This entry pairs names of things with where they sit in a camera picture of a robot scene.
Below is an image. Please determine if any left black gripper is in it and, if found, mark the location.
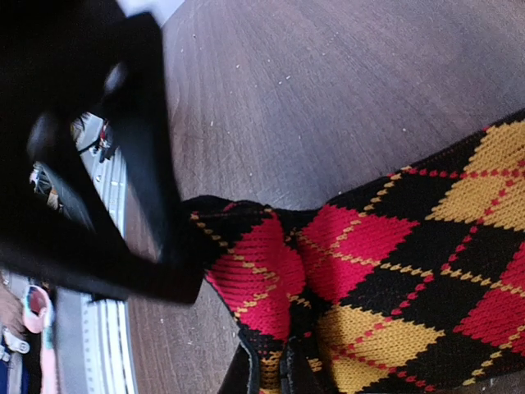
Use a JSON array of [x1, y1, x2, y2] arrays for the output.
[[1, 1, 131, 246]]

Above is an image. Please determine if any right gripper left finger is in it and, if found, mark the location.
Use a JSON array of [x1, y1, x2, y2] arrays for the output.
[[217, 342, 260, 394]]

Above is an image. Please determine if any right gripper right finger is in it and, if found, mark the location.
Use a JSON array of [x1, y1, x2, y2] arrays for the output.
[[281, 338, 323, 394]]

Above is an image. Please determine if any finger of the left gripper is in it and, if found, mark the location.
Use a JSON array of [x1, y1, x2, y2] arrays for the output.
[[1, 11, 203, 304]]

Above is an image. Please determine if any black red orange argyle sock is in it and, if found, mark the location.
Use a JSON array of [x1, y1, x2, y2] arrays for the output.
[[185, 112, 524, 393]]

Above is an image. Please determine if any person in striped shirt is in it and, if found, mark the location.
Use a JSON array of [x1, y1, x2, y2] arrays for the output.
[[1, 270, 61, 393]]

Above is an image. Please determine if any front aluminium rail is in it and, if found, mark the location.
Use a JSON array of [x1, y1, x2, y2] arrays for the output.
[[54, 113, 138, 393]]

